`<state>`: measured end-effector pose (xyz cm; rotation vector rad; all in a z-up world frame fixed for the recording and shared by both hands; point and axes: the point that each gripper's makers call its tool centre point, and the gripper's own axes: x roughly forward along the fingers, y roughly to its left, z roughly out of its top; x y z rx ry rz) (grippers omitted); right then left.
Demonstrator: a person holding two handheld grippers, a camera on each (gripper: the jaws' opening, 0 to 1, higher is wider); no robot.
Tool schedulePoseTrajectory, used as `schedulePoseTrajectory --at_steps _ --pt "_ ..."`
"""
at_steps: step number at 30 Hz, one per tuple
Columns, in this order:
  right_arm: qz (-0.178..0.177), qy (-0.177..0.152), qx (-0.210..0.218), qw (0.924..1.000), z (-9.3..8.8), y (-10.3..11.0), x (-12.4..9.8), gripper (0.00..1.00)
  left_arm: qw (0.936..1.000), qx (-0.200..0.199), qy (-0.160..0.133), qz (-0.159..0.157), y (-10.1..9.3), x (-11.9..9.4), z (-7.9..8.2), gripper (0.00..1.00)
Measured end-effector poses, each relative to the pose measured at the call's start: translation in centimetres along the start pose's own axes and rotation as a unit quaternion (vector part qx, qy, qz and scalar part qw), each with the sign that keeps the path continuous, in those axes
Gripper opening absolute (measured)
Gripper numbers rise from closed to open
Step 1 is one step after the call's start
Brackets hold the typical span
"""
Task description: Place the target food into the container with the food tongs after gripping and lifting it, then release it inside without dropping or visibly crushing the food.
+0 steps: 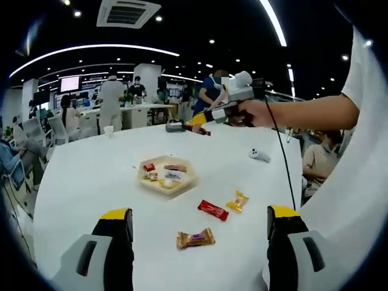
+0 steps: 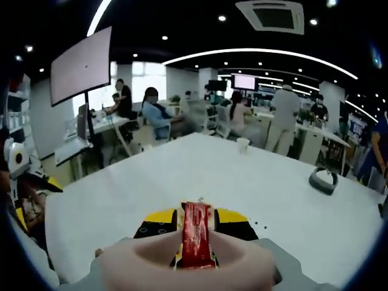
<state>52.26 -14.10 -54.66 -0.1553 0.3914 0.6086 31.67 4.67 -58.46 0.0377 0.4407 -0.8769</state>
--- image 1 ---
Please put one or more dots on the person's right hand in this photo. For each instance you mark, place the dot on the person's right hand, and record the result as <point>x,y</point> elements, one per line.
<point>259,113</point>

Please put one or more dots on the person's white shirt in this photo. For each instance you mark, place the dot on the person's white shirt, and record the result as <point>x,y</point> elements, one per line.
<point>357,212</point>

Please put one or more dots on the dark red food packet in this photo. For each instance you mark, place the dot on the dark red food packet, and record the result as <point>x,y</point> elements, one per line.
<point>200,129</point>

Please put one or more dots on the black monitor on tripod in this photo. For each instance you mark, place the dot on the black monitor on tripod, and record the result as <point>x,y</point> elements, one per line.
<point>261,86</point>

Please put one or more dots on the white office chair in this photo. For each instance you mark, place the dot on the white office chair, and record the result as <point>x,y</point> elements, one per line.
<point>57,127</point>

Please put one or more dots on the curved ceiling light strip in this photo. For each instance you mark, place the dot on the curved ceiling light strip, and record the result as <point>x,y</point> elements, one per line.
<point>100,46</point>
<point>274,22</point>

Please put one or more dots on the green potted plant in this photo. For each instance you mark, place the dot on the green potted plant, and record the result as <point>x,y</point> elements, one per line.
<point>128,100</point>

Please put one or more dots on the ceiling air vent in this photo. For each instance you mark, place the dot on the ceiling air vent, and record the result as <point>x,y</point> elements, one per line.
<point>128,13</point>

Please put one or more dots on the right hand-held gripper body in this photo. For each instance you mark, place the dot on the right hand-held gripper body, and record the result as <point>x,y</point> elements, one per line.
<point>241,88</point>

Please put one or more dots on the wall monitor screen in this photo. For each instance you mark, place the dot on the wall monitor screen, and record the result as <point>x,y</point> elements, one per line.
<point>70,84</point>

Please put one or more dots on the small red food packet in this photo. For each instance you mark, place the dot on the small red food packet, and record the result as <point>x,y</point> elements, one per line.
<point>149,167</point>

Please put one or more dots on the white handheld controller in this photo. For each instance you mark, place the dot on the white handheld controller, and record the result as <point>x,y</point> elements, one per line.
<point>259,155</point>

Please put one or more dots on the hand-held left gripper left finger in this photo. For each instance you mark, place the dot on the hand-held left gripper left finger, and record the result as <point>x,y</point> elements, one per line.
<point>116,257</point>

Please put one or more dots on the gold purple food packet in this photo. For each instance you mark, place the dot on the gold purple food packet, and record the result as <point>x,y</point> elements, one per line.
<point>195,239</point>
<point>175,167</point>

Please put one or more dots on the small yellow food packet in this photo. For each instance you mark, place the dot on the small yellow food packet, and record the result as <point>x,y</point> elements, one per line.
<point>238,202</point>

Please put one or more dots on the orange gold food candy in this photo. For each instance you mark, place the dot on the orange gold food candy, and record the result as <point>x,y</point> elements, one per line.
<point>154,177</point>

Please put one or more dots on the white paper cup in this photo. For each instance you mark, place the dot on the white paper cup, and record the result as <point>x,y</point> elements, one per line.
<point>108,131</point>

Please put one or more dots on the white counter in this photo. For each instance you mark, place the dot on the white counter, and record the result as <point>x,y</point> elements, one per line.
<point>136,113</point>

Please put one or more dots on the beige hexagonal container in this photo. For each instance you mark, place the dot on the beige hexagonal container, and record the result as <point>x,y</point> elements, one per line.
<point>189,179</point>

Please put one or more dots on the long red food bar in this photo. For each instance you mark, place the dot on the long red food bar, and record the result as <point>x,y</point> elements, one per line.
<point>212,209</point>

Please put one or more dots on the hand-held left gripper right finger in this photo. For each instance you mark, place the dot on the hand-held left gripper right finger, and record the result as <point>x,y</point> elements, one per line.
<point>282,257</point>

